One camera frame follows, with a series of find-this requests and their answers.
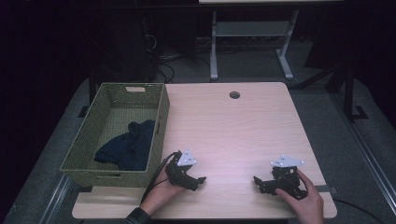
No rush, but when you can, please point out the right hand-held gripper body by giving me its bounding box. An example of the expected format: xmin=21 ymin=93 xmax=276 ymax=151
xmin=269 ymin=154 xmax=308 ymax=201

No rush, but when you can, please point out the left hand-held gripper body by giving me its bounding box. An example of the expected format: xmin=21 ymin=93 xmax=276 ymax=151
xmin=164 ymin=148 xmax=198 ymax=189

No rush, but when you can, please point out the dark blue cloth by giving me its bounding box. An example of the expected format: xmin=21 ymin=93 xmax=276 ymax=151
xmin=93 ymin=119 xmax=157 ymax=172

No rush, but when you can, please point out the green woven basket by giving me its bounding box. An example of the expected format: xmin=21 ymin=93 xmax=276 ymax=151
xmin=59 ymin=82 xmax=171 ymax=189

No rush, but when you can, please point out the person's left hand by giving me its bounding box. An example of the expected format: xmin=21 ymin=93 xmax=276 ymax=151
xmin=139 ymin=167 xmax=187 ymax=217

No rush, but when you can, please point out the person's right hand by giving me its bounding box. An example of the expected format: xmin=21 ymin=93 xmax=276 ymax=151
xmin=275 ymin=169 xmax=326 ymax=224

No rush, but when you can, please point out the black tape strip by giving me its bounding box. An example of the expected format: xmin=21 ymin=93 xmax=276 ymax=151
xmin=314 ymin=184 xmax=339 ymax=196

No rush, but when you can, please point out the black metal stand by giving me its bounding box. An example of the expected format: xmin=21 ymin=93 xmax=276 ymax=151
xmin=291 ymin=60 xmax=369 ymax=123

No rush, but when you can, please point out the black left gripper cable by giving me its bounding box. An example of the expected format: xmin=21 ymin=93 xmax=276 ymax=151
xmin=140 ymin=151 xmax=182 ymax=203

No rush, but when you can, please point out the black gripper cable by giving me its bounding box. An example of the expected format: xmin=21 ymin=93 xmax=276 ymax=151
xmin=332 ymin=198 xmax=388 ymax=224
xmin=140 ymin=151 xmax=182 ymax=203

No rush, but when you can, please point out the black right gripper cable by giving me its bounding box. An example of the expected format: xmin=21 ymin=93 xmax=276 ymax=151
xmin=332 ymin=198 xmax=388 ymax=224

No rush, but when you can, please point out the aluminium floor rail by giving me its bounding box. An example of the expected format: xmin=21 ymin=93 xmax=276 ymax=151
xmin=329 ymin=92 xmax=396 ymax=217
xmin=39 ymin=174 xmax=73 ymax=224

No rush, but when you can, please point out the bundle of floor cables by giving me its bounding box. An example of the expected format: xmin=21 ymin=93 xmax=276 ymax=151
xmin=142 ymin=33 xmax=213 ymax=84

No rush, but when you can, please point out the white metal table frame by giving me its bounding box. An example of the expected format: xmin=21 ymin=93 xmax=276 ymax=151
xmin=209 ymin=9 xmax=300 ymax=81

